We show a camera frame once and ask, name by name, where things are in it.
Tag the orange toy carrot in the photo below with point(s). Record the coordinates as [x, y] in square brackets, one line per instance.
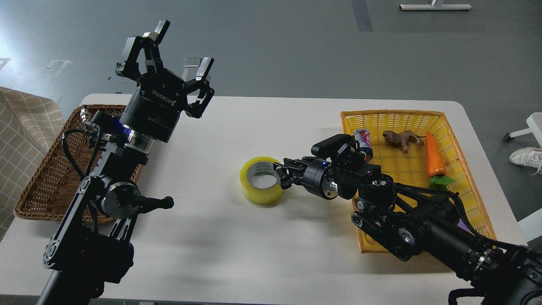
[435, 163]

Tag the brown wicker basket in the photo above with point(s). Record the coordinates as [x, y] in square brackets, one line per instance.
[50, 191]

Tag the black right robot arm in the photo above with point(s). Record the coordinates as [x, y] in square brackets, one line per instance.
[409, 220]

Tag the brown toy lion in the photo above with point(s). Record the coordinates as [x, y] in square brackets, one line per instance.
[402, 139]

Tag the white sneaker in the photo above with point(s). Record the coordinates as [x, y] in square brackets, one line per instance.
[528, 156]

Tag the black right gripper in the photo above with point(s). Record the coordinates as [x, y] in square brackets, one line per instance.
[314, 176]

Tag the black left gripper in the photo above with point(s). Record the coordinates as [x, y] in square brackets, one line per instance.
[154, 108]

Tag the white metal floor bar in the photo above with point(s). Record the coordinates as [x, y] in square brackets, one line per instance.
[436, 7]

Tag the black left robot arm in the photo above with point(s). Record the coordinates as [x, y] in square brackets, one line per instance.
[92, 244]

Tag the yellow tape roll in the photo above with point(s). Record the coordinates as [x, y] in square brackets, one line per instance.
[259, 181]

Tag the yellow plastic basket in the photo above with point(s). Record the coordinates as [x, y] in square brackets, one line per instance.
[411, 168]

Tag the beige checkered cloth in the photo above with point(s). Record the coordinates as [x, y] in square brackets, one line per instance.
[29, 124]

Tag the small drink can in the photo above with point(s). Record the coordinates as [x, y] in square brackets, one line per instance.
[363, 146]

